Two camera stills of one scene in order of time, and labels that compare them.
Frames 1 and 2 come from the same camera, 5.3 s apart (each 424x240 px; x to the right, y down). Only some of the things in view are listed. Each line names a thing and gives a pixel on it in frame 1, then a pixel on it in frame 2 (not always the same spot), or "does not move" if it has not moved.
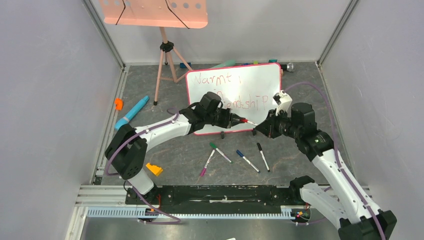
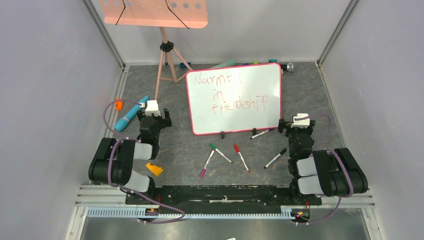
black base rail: [217, 199] does not move
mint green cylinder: [227, 63] does not move
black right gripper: [269, 125] to [296, 129]
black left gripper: [228, 116] to [165, 122]
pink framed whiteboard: [248, 91] does not move
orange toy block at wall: [120, 104] does not move
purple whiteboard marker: [204, 170] does not move
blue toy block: [183, 66] does not move
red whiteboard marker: [252, 123] to [237, 149]
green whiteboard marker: [213, 145] does not move
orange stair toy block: [156, 170] does not move
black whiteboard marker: [261, 151] to [273, 159]
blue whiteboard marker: [247, 161] to [261, 133]
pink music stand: [161, 14] does not move
